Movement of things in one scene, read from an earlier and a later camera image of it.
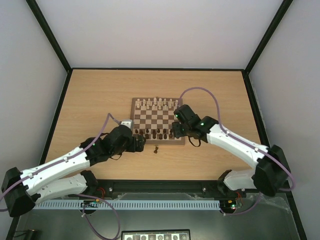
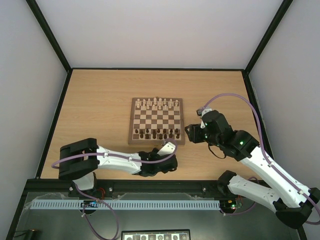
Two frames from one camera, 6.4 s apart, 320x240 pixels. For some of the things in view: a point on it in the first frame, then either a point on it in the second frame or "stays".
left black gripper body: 133,147 to 153,151
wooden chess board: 153,117 stays
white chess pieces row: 157,103 stays
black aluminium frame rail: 213,189 stays
